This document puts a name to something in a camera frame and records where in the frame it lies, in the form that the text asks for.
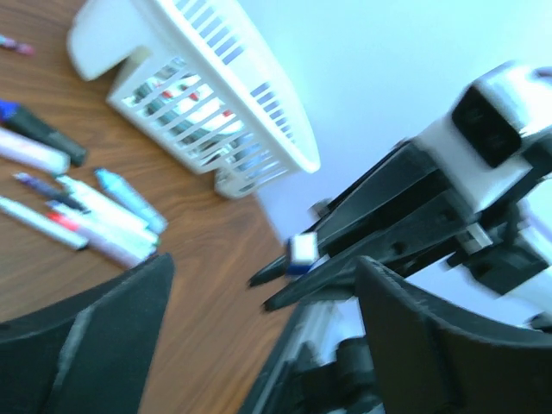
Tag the white laundry basket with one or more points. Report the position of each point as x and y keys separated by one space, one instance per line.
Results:
x=197 y=78

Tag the pink clear pen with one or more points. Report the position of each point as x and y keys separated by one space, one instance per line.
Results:
x=60 y=210

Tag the light blue highlighter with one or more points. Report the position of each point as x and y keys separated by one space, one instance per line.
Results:
x=123 y=192

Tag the purple black highlighter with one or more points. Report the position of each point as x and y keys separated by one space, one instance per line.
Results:
x=20 y=119

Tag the pink highlighter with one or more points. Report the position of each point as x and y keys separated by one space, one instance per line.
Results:
x=31 y=153

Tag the lilac capped white marker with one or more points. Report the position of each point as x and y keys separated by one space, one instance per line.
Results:
x=108 y=243

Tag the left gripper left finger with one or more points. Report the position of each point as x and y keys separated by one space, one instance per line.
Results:
x=91 y=352

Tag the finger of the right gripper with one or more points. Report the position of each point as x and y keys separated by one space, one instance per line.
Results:
x=427 y=226
x=400 y=183

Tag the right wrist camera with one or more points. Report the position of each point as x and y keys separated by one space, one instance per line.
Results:
x=479 y=142

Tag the black capped white marker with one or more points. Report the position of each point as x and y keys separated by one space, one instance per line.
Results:
x=42 y=224

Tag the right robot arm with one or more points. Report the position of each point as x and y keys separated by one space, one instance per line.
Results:
x=492 y=247

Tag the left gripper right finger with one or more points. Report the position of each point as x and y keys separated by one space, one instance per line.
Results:
x=431 y=356

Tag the blue capped white marker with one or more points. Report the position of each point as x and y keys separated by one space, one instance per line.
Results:
x=301 y=253

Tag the dark purple pen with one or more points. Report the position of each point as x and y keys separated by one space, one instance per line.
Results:
x=49 y=192

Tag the teal capped white marker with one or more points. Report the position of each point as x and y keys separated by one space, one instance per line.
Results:
x=106 y=209

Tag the red pen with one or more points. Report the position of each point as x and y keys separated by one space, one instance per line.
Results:
x=16 y=46

